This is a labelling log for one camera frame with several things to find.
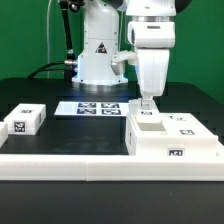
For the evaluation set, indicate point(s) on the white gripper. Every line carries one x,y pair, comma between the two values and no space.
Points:
151,42

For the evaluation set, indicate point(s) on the white cabinet door panel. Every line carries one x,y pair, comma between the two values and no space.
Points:
141,107

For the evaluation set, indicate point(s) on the white cabinet body box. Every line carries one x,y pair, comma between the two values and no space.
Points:
149,138

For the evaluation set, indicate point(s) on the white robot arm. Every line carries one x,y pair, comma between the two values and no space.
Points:
106,32

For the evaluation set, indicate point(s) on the white cabinet top block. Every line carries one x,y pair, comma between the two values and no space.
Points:
25,119

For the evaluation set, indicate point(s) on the white marker base sheet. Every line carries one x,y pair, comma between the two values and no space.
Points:
73,108

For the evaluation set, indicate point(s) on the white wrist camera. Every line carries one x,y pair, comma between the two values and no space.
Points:
119,58

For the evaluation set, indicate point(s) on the white U-shaped fence frame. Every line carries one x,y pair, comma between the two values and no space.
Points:
66,150

